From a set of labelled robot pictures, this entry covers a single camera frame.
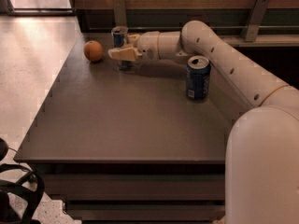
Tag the metal wall rail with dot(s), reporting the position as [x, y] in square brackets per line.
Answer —
[288, 29]

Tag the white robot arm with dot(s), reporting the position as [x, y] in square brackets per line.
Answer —
[262, 152]

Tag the metal wall bracket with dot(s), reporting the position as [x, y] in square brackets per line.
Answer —
[119, 10]
[251, 30]

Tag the top cabinet drawer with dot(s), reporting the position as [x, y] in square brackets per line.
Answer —
[136, 187]

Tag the cabinet drawer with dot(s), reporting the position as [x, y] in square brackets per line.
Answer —
[145, 211]
[136, 187]

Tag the dark grey drawer cabinet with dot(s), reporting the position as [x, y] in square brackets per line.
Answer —
[98, 120]

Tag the left metal wall bracket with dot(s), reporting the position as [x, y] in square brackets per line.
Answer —
[119, 10]

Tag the Red Bull can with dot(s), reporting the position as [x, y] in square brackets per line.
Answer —
[119, 37]

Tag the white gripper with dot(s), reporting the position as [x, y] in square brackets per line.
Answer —
[148, 45]

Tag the right metal wall bracket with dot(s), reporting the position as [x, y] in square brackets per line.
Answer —
[251, 30]

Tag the orange fruit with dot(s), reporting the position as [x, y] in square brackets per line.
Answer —
[93, 51]

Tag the blue Pepsi can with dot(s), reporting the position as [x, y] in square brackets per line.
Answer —
[197, 77]

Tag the lower cabinet drawer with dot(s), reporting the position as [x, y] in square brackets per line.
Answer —
[145, 211]

